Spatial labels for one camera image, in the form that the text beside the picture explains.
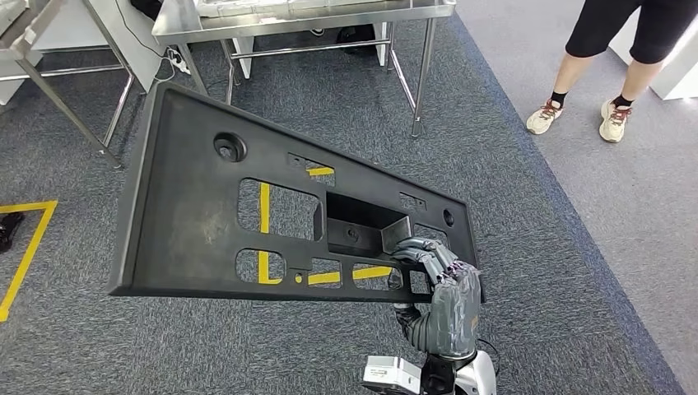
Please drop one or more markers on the black plastic licence plate panel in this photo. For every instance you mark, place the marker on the black plastic licence plate panel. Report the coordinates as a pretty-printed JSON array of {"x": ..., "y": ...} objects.
[{"x": 180, "y": 218}]

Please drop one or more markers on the white panel board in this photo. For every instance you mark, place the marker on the white panel board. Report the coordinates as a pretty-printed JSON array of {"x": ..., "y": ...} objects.
[{"x": 120, "y": 43}]

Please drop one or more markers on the white cabinet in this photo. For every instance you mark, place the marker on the white cabinet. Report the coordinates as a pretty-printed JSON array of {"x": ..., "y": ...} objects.
[{"x": 681, "y": 71}]

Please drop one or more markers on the person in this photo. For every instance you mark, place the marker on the person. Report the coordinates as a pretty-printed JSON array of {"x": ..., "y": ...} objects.
[{"x": 600, "y": 27}]

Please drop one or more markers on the yellow floor tape square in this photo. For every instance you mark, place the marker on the yellow floor tape square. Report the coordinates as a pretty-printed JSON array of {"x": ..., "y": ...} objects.
[
  {"x": 264, "y": 218},
  {"x": 27, "y": 207}
]

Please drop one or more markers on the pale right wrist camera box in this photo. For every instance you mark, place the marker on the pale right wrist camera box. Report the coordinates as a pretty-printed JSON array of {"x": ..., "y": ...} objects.
[{"x": 390, "y": 373}]

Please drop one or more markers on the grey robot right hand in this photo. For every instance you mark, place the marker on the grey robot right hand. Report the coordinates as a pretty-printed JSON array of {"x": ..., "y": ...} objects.
[{"x": 455, "y": 316}]

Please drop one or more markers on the stainless steel workbench table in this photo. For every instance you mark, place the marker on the stainless steel workbench table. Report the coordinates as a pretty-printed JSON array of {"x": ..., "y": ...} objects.
[{"x": 180, "y": 24}]

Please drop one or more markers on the white power strip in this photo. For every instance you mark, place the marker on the white power strip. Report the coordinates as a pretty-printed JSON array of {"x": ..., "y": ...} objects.
[{"x": 179, "y": 61}]

